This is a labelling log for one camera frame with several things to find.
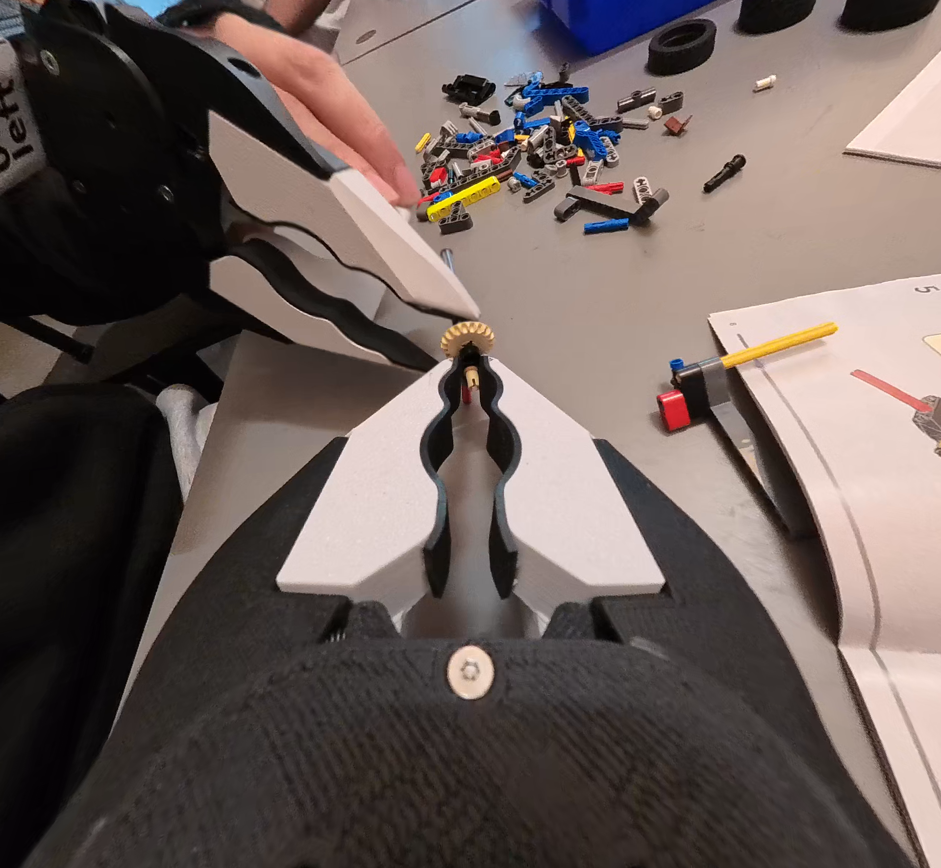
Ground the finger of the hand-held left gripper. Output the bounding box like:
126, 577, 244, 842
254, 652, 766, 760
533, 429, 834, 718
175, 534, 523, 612
208, 110, 484, 319
208, 225, 458, 375

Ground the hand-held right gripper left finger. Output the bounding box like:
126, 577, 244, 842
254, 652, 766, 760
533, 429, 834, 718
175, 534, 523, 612
275, 357, 452, 615

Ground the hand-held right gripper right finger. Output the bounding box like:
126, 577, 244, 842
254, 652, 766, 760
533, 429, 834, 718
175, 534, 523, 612
489, 357, 669, 619

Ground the gear and axle toy assembly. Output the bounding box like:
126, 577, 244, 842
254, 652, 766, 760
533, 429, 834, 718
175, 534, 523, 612
440, 248, 496, 406

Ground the person's left forearm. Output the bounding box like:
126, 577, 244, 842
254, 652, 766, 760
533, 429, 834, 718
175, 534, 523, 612
154, 0, 289, 36

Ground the person's left hand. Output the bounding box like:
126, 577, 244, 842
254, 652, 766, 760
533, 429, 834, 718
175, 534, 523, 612
213, 22, 423, 209

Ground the light grey garment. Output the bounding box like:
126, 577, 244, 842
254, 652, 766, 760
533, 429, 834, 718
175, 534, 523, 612
156, 382, 223, 520

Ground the yellow axle toy subassembly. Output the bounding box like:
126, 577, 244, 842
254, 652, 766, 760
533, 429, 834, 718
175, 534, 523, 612
656, 321, 840, 434

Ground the pile of small toy pieces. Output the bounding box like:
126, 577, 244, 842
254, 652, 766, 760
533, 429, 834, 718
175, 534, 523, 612
415, 63, 686, 238

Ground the person's black clothing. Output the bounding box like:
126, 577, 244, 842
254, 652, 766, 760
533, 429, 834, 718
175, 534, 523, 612
0, 382, 186, 821

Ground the open instruction booklet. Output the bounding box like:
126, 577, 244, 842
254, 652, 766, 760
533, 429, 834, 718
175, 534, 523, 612
708, 276, 941, 868

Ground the black toy pin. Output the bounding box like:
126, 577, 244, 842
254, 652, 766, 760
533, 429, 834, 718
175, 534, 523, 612
702, 154, 748, 195

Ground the closed instruction booklet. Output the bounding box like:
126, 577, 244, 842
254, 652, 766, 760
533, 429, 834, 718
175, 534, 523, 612
844, 48, 941, 169

